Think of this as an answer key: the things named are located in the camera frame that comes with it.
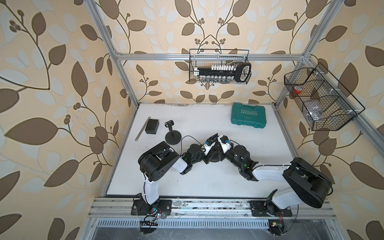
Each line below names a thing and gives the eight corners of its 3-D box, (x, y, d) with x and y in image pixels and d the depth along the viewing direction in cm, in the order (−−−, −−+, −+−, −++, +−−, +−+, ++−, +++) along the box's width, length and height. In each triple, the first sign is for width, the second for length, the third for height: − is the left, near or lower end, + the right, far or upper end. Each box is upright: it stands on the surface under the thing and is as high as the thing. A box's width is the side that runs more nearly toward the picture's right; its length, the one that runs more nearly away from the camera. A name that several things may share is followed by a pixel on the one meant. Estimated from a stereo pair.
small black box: (146, 134, 106) (144, 130, 102) (149, 122, 113) (148, 118, 109) (156, 134, 106) (155, 130, 102) (159, 122, 113) (158, 118, 109)
